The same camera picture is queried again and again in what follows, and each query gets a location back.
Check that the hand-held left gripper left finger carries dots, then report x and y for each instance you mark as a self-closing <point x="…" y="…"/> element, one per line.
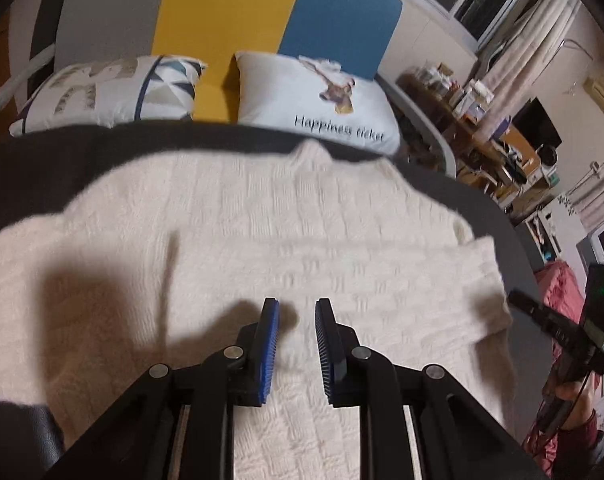
<point x="269" y="350"/>

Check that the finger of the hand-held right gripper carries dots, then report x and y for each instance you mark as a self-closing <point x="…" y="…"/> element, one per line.
<point x="536" y="312"/>

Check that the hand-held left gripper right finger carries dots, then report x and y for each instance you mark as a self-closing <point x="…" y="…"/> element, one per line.
<point x="327" y="355"/>

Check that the cream knit sweater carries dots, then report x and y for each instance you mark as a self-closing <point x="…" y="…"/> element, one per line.
<point x="282" y="220"/>

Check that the person's right forearm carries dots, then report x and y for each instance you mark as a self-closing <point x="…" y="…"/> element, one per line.
<point x="581" y="445"/>

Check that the person's right hand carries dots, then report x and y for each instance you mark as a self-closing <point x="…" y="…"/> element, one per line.
<point x="579" y="405"/>

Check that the white low shelf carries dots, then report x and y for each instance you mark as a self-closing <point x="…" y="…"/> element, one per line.
<point x="556" y="215"/>

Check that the small white fan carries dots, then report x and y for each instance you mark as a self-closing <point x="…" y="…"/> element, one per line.
<point x="546" y="155"/>

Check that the wooden chair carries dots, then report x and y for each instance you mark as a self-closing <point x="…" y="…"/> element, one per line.
<point x="521" y="140"/>

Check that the black flat screen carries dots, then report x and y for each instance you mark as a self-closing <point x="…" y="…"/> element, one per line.
<point x="536" y="122"/>

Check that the brown wooden desk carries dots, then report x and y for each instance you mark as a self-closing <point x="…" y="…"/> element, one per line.
<point x="431" y="105"/>

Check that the white deer print pillow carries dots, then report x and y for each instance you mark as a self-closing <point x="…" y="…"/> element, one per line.
<point x="282" y="95"/>

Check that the beige floral curtain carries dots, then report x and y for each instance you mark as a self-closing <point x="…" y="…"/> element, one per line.
<point x="531" y="40"/>

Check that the geometric pattern pillow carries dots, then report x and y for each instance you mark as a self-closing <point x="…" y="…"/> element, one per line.
<point x="107" y="90"/>

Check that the grey yellow blue sofa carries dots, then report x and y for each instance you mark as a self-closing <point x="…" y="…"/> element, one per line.
<point x="222" y="5"/>

